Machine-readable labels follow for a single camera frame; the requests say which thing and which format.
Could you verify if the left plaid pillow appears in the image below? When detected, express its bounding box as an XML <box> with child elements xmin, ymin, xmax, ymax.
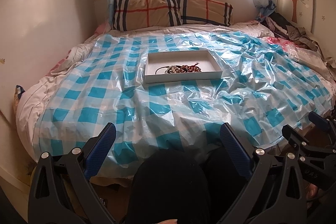
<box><xmin>112</xmin><ymin>0</ymin><xmax>183</xmax><ymax>32</ymax></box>

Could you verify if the black braided leather bracelet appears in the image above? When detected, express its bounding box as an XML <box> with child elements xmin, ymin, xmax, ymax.
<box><xmin>154</xmin><ymin>65</ymin><xmax>172</xmax><ymax>75</ymax></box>

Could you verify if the blue white checkered plastic sheet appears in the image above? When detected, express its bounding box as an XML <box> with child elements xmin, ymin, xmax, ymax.
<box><xmin>33</xmin><ymin>32</ymin><xmax>335</xmax><ymax>178</ymax></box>

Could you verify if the white shallow cardboard box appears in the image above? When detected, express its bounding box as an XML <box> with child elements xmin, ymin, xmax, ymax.
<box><xmin>144</xmin><ymin>50</ymin><xmax>223</xmax><ymax>84</ymax></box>

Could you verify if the red cord bracelet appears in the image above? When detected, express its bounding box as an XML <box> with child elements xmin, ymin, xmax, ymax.
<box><xmin>187</xmin><ymin>61</ymin><xmax>202</xmax><ymax>72</ymax></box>

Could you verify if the white oval bead bracelet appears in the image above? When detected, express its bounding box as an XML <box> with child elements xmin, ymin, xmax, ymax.
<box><xmin>164</xmin><ymin>65</ymin><xmax>182</xmax><ymax>75</ymax></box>

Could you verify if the person right hand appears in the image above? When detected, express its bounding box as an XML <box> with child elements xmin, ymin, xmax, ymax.
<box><xmin>306</xmin><ymin>184</ymin><xmax>325</xmax><ymax>209</ymax></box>

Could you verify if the amber bead bracelet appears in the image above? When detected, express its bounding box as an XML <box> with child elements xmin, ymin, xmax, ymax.
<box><xmin>180</xmin><ymin>64</ymin><xmax>203</xmax><ymax>73</ymax></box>

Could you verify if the pile of dark clothes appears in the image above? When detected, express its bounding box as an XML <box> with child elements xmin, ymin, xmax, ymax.
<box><xmin>262</xmin><ymin>11</ymin><xmax>336</xmax><ymax>67</ymax></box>

